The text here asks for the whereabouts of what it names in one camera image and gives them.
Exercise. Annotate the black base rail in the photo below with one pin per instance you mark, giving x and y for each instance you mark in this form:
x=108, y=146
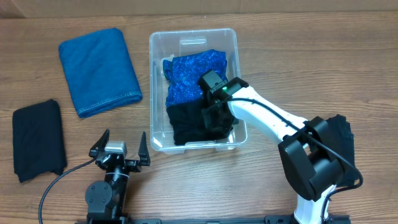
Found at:
x=211, y=221

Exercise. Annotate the clear plastic storage container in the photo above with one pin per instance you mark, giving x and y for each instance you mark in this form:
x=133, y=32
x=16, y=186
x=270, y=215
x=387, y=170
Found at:
x=166, y=45

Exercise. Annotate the sparkly blue fabric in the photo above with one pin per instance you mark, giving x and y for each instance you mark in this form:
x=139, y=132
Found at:
x=183, y=74

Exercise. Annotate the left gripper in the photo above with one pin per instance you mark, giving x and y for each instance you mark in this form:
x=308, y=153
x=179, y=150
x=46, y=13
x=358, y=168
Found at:
x=137, y=167

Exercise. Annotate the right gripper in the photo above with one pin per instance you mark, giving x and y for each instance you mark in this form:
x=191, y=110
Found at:
x=217, y=116

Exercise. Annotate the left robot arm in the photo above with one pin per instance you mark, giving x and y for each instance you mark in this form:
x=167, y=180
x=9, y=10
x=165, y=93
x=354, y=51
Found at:
x=106, y=198

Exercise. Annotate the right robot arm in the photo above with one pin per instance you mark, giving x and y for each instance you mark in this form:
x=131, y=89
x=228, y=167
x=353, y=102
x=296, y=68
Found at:
x=310, y=164

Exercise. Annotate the blue terry towel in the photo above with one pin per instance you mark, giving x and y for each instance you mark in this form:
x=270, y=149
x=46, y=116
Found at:
x=99, y=72

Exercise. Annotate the black cloth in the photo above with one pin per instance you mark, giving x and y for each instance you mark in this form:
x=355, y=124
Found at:
x=37, y=139
x=188, y=125
x=341, y=131

